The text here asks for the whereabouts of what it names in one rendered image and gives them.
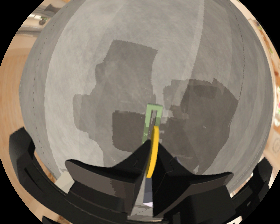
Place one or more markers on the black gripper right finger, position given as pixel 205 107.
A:
pixel 171 182

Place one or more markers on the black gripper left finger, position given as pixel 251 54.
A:
pixel 122 180

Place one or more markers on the gold coin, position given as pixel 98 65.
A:
pixel 153 154

